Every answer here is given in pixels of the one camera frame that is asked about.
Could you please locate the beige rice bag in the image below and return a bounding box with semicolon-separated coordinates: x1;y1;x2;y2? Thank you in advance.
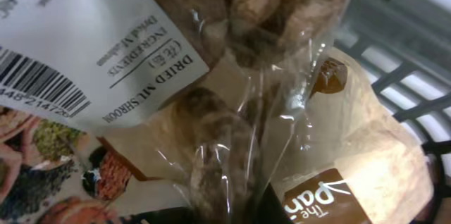
99;49;432;223

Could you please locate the dried mushroom bag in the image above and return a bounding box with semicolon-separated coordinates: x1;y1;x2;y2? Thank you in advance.
1;0;349;223

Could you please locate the grey plastic basket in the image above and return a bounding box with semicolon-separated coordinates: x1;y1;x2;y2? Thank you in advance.
335;0;450;223

